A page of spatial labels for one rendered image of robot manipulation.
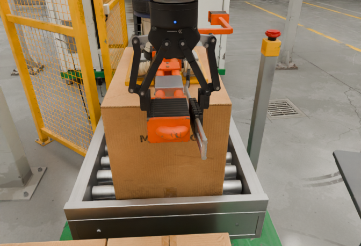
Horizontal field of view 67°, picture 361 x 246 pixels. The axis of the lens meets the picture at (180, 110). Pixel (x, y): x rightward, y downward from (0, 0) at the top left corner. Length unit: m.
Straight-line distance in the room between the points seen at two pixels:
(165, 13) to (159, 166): 0.64
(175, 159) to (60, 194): 1.18
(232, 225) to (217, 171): 0.22
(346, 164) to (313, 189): 1.03
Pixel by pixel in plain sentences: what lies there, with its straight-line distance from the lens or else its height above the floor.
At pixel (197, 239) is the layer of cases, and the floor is 0.54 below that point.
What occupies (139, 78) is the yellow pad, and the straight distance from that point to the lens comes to 0.96.
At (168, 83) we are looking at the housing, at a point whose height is 1.10.
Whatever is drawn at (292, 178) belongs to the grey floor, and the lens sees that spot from 2.09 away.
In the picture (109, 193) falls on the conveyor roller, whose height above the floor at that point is 0.54.
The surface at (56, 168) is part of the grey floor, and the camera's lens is 2.20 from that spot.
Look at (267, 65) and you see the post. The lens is 1.38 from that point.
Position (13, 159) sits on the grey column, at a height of 0.25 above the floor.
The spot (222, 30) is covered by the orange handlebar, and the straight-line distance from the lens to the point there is 1.12.
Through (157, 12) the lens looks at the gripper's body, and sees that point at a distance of 0.42.
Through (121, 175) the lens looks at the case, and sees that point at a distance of 1.00.
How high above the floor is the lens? 1.35
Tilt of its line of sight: 30 degrees down
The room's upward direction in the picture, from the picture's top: straight up
